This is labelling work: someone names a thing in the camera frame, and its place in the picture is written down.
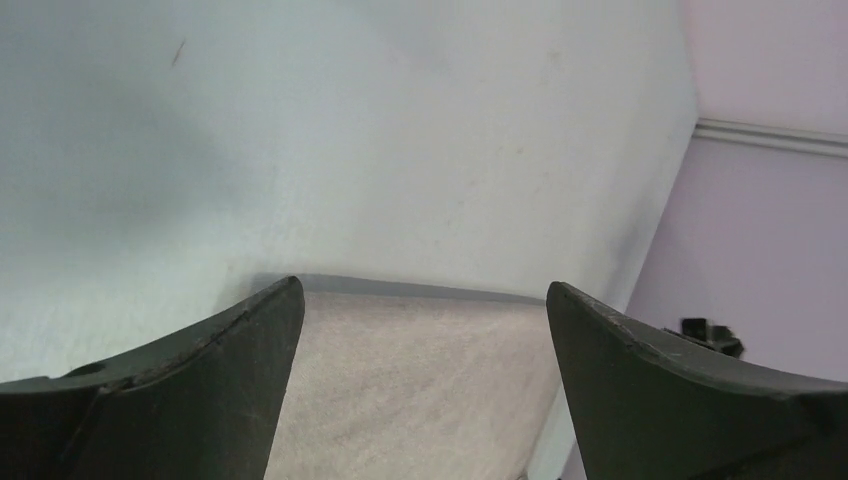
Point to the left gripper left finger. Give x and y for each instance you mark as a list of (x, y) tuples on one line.
[(200, 403)]

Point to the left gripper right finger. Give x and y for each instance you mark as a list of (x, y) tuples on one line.
[(650, 404)]

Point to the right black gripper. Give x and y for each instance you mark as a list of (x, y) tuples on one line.
[(705, 333)]

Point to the grey cloth napkin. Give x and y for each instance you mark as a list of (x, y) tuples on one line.
[(414, 388)]

